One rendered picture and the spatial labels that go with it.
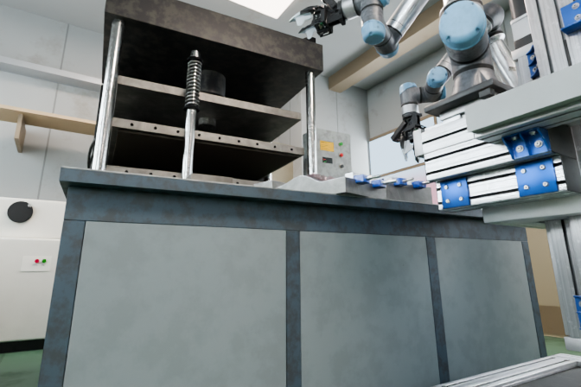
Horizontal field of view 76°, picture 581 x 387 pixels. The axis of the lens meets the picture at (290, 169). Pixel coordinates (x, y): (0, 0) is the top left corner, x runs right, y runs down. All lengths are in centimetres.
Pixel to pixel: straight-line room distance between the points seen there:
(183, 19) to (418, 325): 190
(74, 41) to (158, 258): 388
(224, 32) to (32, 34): 281
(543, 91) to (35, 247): 320
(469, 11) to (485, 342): 129
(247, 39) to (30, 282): 232
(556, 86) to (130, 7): 193
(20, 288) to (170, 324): 233
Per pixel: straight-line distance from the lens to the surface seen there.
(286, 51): 244
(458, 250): 176
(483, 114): 103
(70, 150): 431
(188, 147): 202
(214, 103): 224
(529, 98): 99
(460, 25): 118
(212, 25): 232
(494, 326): 191
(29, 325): 339
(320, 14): 145
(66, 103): 447
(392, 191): 157
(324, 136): 253
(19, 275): 337
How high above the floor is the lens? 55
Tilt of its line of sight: 15 degrees up
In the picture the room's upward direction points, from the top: straight up
